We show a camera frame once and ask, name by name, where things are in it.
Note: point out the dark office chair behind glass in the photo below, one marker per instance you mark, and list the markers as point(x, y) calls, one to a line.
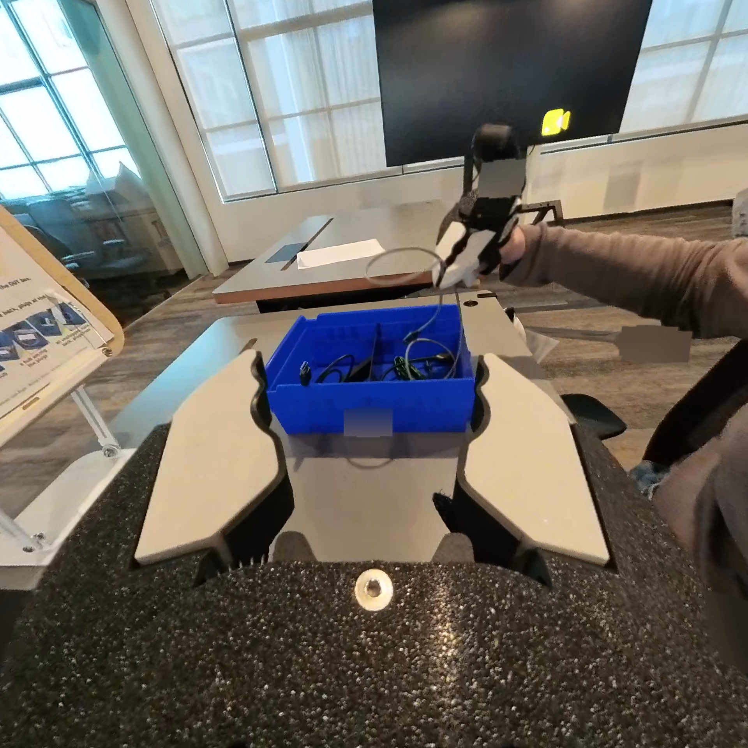
point(55, 228)

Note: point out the person's right hand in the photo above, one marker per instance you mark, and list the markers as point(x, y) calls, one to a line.
point(513, 245)

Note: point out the black office chair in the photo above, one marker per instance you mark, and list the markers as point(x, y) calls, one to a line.
point(596, 415)

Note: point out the blue plastic bin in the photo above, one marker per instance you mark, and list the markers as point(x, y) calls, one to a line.
point(327, 409)

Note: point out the white cardboard box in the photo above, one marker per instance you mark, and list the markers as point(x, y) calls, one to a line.
point(125, 193)

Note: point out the clear plastic bag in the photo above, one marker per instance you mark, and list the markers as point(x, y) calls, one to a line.
point(540, 348)

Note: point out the instruction sign board with stand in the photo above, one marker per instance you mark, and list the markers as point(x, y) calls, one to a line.
point(35, 327)

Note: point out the teal-framed window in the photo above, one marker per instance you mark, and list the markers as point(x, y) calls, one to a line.
point(52, 87)

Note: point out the black tv stand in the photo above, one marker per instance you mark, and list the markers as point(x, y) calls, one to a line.
point(546, 209)

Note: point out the person's right forearm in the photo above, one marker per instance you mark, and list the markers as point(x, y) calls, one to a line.
point(613, 274)

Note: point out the large black tv screen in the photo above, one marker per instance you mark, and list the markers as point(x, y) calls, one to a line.
point(502, 70)

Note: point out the white-framed window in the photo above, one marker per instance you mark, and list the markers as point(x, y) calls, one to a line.
point(280, 87)

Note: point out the grey wood-edged table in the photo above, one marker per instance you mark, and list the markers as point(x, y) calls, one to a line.
point(263, 274)

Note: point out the person's arm, grey sleeve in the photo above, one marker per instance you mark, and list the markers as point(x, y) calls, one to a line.
point(707, 526)

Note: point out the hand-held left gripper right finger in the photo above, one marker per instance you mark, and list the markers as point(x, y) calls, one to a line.
point(526, 461)

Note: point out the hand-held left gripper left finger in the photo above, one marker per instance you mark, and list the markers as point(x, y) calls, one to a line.
point(216, 461)

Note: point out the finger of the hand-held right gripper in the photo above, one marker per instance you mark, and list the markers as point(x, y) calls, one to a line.
point(476, 251)
point(453, 239)

